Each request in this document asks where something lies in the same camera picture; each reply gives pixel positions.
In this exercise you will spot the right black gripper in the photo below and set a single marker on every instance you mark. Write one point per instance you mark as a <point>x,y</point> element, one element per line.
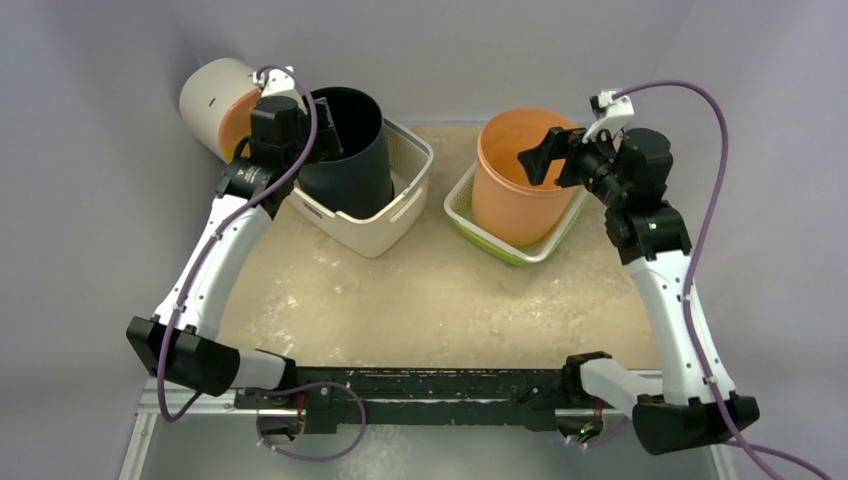
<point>573,155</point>

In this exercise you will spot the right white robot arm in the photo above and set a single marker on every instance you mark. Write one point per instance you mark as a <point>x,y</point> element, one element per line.
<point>694,403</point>

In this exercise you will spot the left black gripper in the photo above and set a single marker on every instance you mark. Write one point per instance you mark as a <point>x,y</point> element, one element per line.
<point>327,147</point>

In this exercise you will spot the aluminium table frame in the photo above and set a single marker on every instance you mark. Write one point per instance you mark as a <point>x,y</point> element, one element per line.
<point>214,440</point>

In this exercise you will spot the cream plastic storage basket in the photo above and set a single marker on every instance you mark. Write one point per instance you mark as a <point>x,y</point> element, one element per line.
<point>411,159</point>

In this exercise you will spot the large orange plastic bucket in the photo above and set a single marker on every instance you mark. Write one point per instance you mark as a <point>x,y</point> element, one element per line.
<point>504,203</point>

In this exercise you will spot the green white perforated basket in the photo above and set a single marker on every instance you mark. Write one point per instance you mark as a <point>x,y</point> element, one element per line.
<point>457,205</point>

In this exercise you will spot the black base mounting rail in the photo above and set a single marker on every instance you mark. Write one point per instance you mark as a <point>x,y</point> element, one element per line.
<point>328,397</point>

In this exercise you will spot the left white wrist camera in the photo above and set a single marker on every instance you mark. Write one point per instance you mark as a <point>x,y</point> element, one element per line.
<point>275,82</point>

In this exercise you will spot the white orange cylindrical container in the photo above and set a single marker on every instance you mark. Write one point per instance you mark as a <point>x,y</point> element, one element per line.
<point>215,103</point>

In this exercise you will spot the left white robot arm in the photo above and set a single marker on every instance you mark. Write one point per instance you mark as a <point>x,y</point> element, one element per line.
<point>178,343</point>

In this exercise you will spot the tall black cylindrical bin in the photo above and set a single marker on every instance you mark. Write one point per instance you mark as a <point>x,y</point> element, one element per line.
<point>357,181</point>

